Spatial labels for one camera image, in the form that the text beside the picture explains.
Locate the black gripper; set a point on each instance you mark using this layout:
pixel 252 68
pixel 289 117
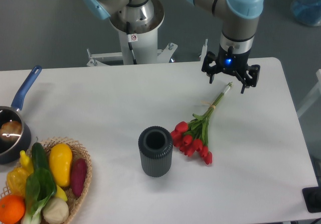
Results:
pixel 232 64

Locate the red tulip bouquet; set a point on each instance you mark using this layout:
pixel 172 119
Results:
pixel 193 136

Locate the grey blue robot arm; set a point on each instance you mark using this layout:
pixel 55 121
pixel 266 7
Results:
pixel 240 18

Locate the blue translucent container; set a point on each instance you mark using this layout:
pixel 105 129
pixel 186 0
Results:
pixel 306 12

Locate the dark grey ribbed vase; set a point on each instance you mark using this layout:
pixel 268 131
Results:
pixel 156 148

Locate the black device at edge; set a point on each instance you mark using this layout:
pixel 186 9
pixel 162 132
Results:
pixel 312 199

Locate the purple sweet potato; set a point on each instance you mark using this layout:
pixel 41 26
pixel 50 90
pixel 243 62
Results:
pixel 78 176

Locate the dark green cucumber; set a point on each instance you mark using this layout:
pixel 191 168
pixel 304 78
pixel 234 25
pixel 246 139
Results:
pixel 39 157

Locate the yellow lemon piece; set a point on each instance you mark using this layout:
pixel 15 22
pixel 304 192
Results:
pixel 60 193

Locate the green bok choy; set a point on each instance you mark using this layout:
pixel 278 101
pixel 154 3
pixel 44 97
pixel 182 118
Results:
pixel 40 187

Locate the beige garlic bulb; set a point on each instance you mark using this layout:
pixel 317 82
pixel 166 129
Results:
pixel 56 211

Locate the bread roll in pan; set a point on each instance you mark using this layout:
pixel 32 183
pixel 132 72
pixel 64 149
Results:
pixel 11 131

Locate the yellow bell pepper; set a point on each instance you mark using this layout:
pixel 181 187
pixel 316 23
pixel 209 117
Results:
pixel 16 180

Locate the orange fruit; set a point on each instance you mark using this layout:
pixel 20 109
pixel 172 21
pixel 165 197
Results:
pixel 12 208

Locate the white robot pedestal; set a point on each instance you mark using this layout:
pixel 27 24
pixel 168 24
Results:
pixel 137 29

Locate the white frame at right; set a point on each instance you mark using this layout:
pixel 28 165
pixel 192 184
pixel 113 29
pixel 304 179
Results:
pixel 312 96

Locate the blue handled saucepan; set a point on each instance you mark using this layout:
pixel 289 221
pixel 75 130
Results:
pixel 10 151

